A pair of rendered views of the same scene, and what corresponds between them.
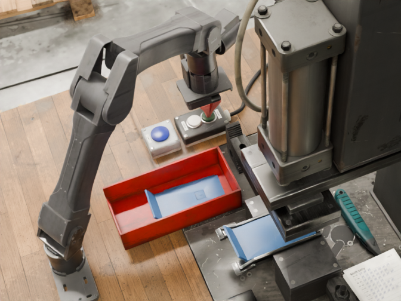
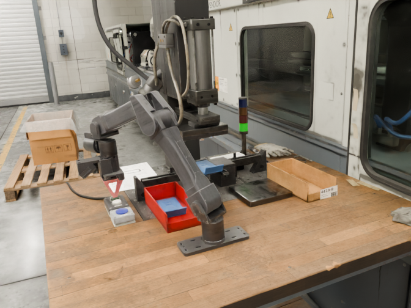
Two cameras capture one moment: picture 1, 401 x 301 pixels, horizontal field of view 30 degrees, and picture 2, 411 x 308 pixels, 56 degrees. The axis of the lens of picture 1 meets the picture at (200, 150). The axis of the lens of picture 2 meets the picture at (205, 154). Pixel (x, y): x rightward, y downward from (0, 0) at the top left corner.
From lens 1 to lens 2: 1.67 m
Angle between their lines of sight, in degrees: 81
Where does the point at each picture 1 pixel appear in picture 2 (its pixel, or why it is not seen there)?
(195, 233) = not seen: hidden behind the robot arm
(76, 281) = (229, 233)
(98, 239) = (196, 233)
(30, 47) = not seen: outside the picture
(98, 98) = (166, 112)
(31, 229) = (185, 260)
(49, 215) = (206, 191)
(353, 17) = (205, 10)
